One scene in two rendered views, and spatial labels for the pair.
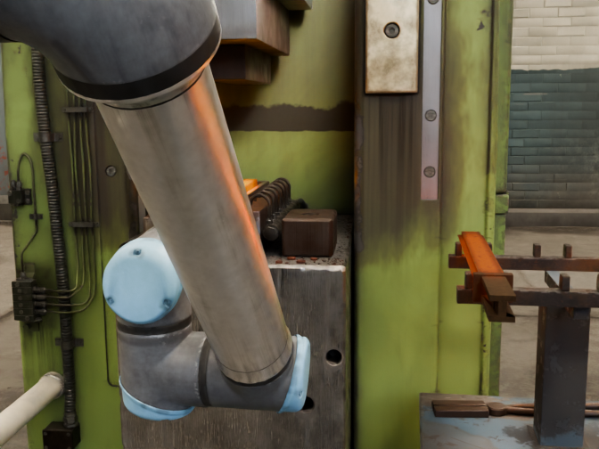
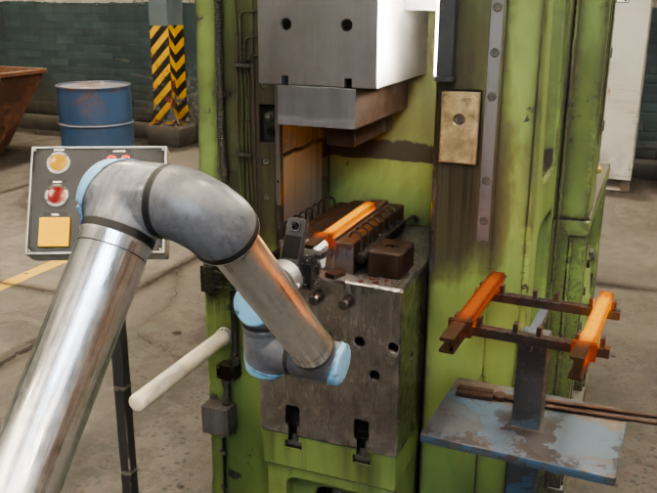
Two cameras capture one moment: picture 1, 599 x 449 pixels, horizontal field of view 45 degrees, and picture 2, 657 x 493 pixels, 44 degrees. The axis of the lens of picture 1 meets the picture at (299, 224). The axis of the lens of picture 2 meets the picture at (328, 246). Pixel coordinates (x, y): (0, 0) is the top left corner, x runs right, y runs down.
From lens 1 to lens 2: 0.84 m
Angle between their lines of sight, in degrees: 17
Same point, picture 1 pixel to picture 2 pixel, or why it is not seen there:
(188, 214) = (252, 297)
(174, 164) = (241, 281)
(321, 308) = (385, 315)
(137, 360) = (251, 345)
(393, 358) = not seen: hidden behind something
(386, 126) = (454, 185)
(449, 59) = (503, 141)
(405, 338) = not seen: hidden behind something
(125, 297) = (244, 311)
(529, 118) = not seen: outside the picture
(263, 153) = (387, 176)
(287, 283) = (365, 296)
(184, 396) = (276, 368)
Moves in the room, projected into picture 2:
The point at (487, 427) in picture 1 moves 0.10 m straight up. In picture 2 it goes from (485, 407) to (488, 367)
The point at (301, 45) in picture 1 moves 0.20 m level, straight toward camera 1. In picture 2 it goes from (420, 96) to (408, 105)
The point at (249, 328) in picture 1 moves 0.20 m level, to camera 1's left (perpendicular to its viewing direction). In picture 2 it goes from (296, 342) to (198, 331)
